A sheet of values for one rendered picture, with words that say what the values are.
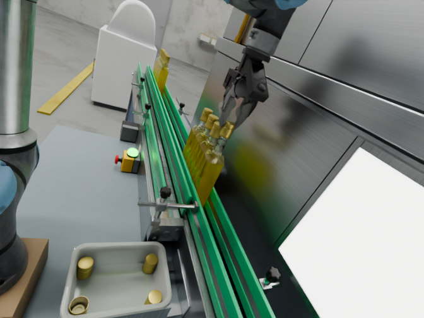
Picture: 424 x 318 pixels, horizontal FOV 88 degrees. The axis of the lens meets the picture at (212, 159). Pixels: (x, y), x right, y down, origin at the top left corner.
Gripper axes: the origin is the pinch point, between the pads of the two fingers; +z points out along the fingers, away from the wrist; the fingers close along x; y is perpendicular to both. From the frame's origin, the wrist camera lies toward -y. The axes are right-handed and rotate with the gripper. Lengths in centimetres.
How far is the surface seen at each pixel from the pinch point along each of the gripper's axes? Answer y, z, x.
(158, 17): 1067, -13, -87
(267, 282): -34.2, 20.5, -5.1
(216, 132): 4.3, 4.9, 0.8
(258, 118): 5.3, -3.0, -11.8
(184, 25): 1063, -25, -200
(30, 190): 14, 43, 50
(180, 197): -1.5, 27.5, 6.3
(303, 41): 7.1, -27.5, -14.9
